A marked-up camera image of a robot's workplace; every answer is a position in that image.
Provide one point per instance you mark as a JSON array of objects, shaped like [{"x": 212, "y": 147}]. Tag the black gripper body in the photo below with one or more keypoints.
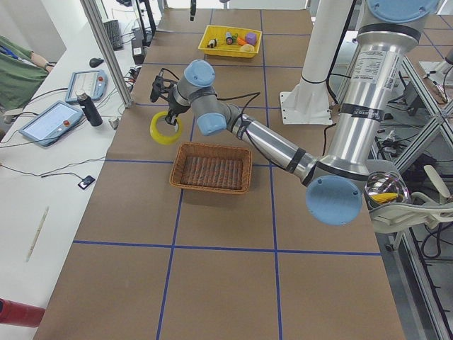
[{"x": 175, "y": 107}]

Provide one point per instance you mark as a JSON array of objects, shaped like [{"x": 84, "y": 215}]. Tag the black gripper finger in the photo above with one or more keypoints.
[
  {"x": 192, "y": 9},
  {"x": 171, "y": 116}
]

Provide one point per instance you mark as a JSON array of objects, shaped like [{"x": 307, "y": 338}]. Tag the yellow tape roll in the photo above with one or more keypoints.
[{"x": 158, "y": 136}]

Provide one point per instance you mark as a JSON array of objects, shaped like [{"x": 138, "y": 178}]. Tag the yellow plastic basket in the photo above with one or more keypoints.
[{"x": 218, "y": 32}]

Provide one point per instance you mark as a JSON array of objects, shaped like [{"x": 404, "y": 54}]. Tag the brown wicker basket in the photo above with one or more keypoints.
[{"x": 212, "y": 167}]

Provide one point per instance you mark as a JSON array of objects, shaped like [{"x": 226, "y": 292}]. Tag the toy panda figure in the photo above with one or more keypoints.
[{"x": 213, "y": 43}]

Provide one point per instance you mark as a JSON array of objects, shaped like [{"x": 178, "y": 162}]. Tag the small printed bottle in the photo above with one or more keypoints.
[{"x": 229, "y": 38}]

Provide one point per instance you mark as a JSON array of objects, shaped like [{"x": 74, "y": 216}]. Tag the purple foam block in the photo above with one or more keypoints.
[{"x": 251, "y": 38}]

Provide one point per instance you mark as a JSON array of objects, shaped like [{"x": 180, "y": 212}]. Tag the toy croissant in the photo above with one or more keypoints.
[{"x": 247, "y": 48}]

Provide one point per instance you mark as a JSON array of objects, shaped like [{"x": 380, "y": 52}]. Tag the black thermos bottle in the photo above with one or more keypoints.
[{"x": 88, "y": 107}]

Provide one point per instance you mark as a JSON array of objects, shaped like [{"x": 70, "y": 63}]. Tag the black keyboard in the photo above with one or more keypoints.
[{"x": 112, "y": 28}]

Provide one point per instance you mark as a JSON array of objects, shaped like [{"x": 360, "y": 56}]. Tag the far teach pendant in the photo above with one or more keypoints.
[{"x": 93, "y": 82}]

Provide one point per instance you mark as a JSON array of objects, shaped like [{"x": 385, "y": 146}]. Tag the teach pendant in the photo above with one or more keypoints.
[
  {"x": 93, "y": 82},
  {"x": 46, "y": 128}
]

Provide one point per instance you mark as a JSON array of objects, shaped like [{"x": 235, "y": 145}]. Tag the black computer mouse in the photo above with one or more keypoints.
[{"x": 95, "y": 62}]

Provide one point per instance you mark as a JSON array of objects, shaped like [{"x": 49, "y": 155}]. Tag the black smartphone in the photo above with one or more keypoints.
[{"x": 86, "y": 182}]

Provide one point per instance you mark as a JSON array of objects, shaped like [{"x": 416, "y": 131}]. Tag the near teach pendant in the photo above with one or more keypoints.
[{"x": 46, "y": 128}]

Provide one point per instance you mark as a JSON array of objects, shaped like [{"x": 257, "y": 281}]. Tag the person in green shirt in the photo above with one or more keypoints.
[{"x": 22, "y": 73}]

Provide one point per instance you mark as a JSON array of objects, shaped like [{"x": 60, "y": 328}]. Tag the metal pot with corn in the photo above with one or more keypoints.
[{"x": 385, "y": 187}]

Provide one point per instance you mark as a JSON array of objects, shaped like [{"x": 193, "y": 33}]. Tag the red cylinder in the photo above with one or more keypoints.
[{"x": 19, "y": 314}]

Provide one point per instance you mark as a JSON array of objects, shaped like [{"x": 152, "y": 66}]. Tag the aluminium frame post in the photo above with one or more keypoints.
[{"x": 95, "y": 21}]

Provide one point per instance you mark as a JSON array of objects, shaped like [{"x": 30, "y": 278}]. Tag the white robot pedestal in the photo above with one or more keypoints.
[{"x": 308, "y": 102}]

